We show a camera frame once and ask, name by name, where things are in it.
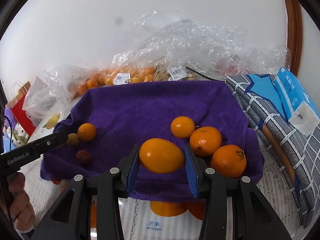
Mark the large oval orange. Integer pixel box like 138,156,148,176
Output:
139,138,185,174

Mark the orange mandarin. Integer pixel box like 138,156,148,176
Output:
77,123,97,141
170,116,195,139
189,126,222,157
211,145,247,179
150,201,187,217

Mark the small red fruit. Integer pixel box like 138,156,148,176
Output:
76,150,92,165

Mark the small yellow-green kumquat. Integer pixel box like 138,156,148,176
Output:
67,133,79,147

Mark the person's left hand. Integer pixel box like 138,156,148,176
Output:
9,172,35,233

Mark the purple towel lined tray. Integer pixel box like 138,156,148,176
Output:
40,81,264,183

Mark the red paper shopping bag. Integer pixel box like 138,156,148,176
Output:
8,81,36,136

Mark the white plastic bag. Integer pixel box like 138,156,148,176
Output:
22,66,89,119

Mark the bag of small oranges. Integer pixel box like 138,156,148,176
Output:
67,65,156,98

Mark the grey checked folded cloth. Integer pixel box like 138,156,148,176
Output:
226,74,319,228

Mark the blue tissue pack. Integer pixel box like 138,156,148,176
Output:
273,67,319,137

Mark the clear crumpled plastic bag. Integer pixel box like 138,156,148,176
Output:
112,11,291,80

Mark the black cable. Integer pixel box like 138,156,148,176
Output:
186,67,223,81

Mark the brown wooden door frame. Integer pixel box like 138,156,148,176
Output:
284,0,303,76

